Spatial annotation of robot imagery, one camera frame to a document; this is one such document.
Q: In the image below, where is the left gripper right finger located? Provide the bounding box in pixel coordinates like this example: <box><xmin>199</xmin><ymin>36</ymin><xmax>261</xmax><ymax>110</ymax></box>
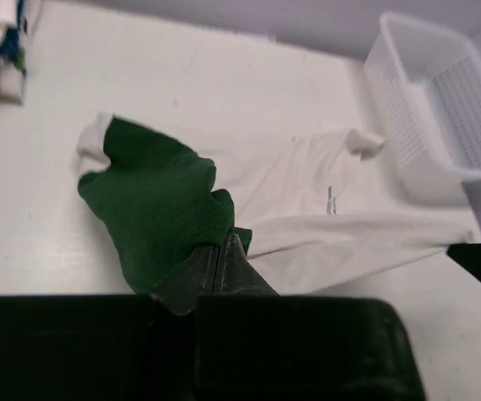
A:
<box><xmin>217</xmin><ymin>233</ymin><xmax>277</xmax><ymax>296</ymax></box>

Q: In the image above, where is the white green raglan t-shirt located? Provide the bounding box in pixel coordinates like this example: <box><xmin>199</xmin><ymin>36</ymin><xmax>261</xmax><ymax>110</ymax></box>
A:
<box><xmin>76</xmin><ymin>114</ymin><xmax>473</xmax><ymax>294</ymax></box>

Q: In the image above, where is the white plastic mesh basket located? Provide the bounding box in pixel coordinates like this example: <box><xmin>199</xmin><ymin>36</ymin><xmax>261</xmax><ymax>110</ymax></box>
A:
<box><xmin>364</xmin><ymin>12</ymin><xmax>481</xmax><ymax>228</ymax></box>

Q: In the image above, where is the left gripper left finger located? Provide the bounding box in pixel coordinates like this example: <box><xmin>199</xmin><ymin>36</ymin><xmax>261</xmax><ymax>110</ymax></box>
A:
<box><xmin>150</xmin><ymin>246</ymin><xmax>218</xmax><ymax>316</ymax></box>

